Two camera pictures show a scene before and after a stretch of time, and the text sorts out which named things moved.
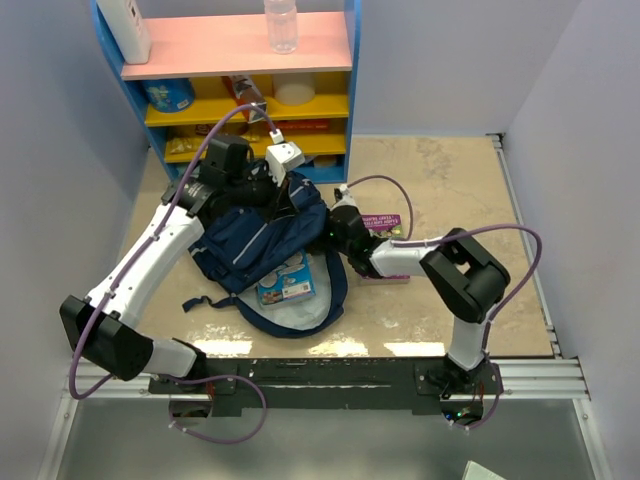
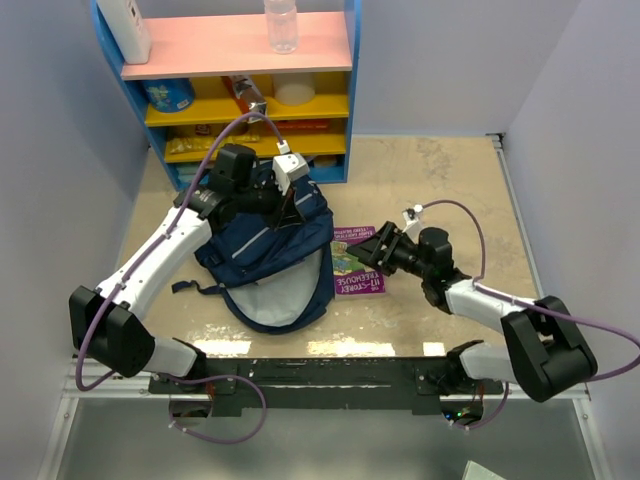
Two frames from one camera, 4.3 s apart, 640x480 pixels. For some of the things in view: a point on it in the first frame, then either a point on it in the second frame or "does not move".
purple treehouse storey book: [386, 226] to [352, 279]
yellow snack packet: [189, 145] does not move
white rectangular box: [128, 29] does not move
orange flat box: [304, 124] does not move
